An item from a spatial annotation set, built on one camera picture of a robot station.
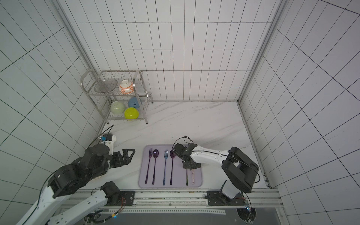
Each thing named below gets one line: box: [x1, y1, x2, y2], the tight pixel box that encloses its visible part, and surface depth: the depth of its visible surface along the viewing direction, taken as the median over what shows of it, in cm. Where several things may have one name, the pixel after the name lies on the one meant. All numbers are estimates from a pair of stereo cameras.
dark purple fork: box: [144, 148, 153, 185], surface depth 87 cm
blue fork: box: [162, 149, 169, 186], surface depth 89 cm
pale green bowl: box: [110, 100, 126, 115], surface depth 106 cm
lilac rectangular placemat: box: [137, 144, 203, 189], surface depth 83 cm
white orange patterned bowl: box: [118, 79, 135, 95], surface depth 87 cm
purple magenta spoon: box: [169, 149, 176, 186], surface depth 89 cm
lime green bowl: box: [124, 107, 140, 120], surface depth 103 cm
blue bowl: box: [127, 96, 140, 109], surface depth 112 cm
